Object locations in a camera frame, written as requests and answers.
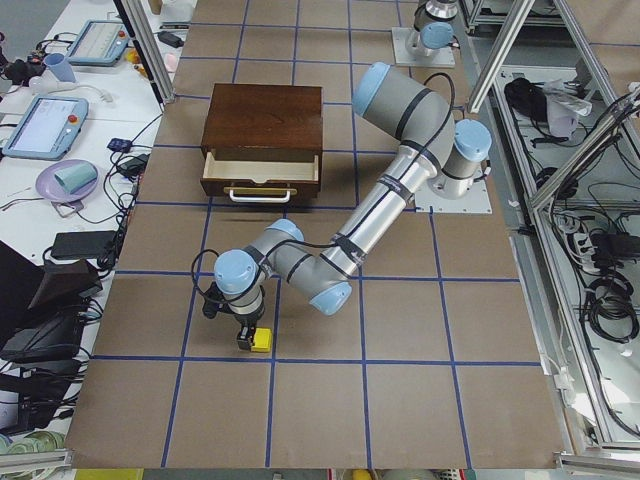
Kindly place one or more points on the light blue cup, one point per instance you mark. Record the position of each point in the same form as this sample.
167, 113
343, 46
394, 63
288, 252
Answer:
58, 64

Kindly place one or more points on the upper blue teach pendant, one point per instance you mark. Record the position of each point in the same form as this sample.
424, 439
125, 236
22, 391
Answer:
100, 43

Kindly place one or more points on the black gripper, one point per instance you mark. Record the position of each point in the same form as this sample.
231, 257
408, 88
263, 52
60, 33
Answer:
247, 320

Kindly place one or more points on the black power adapter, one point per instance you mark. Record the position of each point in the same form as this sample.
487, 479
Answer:
82, 245

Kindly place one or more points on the teal cup on plate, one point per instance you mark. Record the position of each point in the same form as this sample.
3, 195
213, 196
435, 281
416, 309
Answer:
75, 176

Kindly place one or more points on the dark wooden drawer cabinet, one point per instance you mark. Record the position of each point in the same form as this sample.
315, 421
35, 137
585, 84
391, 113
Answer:
270, 116

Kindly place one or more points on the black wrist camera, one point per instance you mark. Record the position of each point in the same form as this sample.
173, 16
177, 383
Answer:
212, 301

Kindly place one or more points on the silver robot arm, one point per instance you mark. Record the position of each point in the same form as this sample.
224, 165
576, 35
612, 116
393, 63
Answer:
435, 149
432, 29

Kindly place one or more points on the purple plate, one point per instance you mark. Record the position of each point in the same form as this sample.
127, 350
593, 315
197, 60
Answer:
47, 186

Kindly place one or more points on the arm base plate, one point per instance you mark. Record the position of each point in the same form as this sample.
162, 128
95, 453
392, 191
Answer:
418, 56
470, 197

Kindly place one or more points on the aluminium frame post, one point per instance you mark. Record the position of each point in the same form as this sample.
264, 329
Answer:
137, 25

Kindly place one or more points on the yellow block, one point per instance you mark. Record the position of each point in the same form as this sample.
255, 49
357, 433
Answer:
262, 340

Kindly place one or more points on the lower blue teach pendant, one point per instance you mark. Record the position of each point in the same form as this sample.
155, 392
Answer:
48, 129

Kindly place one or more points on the blue teach pendant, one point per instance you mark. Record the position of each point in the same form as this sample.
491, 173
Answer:
48, 129
100, 43

